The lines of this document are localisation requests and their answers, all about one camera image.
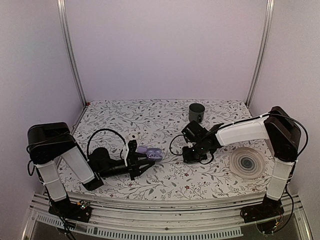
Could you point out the dark grey ceramic mug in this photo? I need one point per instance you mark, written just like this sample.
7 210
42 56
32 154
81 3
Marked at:
196 112

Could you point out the left aluminium corner post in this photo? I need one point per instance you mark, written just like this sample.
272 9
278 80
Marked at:
61 6

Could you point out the swirl patterned glass plate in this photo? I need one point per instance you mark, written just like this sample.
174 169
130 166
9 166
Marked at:
247 163

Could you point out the right aluminium corner post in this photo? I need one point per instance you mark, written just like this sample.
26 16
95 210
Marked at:
266 28

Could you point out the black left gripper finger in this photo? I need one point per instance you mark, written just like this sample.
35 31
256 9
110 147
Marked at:
138 156
144 165

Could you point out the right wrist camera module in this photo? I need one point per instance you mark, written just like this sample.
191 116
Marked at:
189 136

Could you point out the light purple round earbud case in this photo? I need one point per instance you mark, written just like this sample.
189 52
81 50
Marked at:
142 149

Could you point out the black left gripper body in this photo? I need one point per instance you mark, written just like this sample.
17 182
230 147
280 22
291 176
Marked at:
131 168

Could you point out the floral patterned table mat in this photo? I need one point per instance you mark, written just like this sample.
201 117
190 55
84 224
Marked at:
159 123

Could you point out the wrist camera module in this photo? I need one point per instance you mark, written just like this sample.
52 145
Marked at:
129 153
189 136

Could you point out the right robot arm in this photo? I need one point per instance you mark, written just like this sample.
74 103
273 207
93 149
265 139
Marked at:
282 132

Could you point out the white earbud charging case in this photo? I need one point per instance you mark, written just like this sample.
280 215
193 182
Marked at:
132 137

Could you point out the aluminium corner post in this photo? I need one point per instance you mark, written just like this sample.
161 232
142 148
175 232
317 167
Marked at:
266 28
61 6

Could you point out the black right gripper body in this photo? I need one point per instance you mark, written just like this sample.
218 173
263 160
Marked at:
197 154

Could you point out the aluminium front rail frame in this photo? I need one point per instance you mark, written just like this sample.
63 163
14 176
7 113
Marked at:
129 219

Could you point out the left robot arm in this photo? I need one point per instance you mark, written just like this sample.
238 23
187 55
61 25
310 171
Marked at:
49 141

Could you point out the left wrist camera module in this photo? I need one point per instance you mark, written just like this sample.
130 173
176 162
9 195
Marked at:
129 153

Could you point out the dark purple earbud case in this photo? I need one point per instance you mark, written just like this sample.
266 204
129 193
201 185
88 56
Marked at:
154 153

